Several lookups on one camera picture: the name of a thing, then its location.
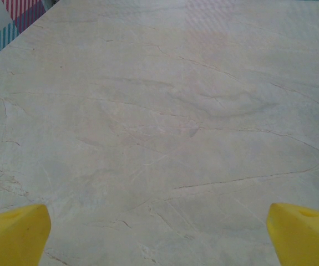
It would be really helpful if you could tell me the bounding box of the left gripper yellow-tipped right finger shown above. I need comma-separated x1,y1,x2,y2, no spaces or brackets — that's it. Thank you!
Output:
267,202,319,266

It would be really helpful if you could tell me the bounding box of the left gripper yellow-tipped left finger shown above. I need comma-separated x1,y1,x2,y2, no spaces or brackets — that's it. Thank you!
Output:
0,204,52,266

